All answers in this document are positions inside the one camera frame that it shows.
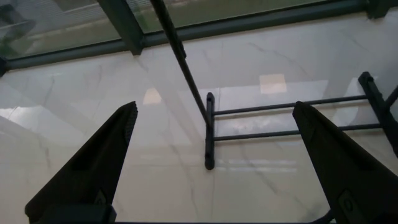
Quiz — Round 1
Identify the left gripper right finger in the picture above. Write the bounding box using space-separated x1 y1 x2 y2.
292 101 398 224

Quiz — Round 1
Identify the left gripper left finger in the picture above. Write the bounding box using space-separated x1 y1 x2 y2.
24 101 139 224

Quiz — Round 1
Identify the black clothes rack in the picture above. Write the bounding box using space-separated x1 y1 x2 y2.
149 0 398 171

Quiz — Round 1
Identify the window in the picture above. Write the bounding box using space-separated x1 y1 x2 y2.
0 0 398 77

